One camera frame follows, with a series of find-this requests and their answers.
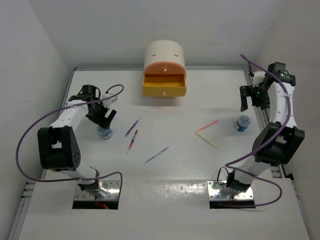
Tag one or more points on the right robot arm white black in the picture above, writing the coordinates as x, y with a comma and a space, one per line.
277, 143

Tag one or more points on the blue tape roll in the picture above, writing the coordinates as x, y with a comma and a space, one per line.
104, 134
242, 123

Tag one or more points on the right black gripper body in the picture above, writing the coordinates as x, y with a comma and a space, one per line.
261, 99

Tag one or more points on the yellow highlighter pen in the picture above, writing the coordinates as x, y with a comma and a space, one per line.
204, 139

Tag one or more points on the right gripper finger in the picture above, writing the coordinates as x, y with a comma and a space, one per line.
245, 91
244, 104

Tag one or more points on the pink orange highlighter pen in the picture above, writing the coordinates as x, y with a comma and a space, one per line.
207, 125

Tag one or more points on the metal base plate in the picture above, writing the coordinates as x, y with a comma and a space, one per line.
109, 191
218, 192

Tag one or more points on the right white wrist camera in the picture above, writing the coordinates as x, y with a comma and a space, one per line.
257, 78

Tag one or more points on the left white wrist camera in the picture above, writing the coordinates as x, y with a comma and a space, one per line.
108, 99

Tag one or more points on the red pen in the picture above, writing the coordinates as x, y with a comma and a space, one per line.
132, 141

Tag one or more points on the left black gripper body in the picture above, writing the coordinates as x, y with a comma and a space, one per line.
97, 114

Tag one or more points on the blue pen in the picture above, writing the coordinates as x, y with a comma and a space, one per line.
132, 127
156, 155

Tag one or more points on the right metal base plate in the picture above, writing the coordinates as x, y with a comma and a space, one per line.
218, 192

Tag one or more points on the cream three-drawer storage cabinet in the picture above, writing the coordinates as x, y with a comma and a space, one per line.
164, 73

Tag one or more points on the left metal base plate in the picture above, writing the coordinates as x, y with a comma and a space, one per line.
109, 191

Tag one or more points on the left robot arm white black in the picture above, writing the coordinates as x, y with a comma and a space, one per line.
58, 147

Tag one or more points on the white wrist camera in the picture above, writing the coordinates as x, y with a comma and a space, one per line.
108, 99
257, 78

